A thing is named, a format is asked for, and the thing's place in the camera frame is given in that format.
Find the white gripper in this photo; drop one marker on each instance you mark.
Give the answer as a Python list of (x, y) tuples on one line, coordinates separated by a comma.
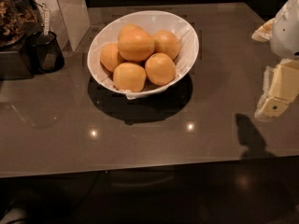
[(286, 32)]

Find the orange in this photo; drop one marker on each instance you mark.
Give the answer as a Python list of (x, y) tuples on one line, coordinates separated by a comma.
[(128, 30), (129, 77), (136, 45), (166, 42), (160, 69), (110, 57)]

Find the white bowl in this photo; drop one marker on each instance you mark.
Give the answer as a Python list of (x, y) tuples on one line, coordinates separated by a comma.
[(151, 16)]

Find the black mesh cup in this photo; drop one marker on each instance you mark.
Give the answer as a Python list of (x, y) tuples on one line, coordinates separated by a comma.
[(46, 55)]

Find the white tag stick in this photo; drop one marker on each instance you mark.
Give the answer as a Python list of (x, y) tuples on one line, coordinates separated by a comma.
[(46, 11)]

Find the glass jar with nuts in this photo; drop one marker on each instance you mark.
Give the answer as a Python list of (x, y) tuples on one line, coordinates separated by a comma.
[(14, 15)]

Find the black box stand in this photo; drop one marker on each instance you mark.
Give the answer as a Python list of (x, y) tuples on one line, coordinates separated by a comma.
[(15, 61)]

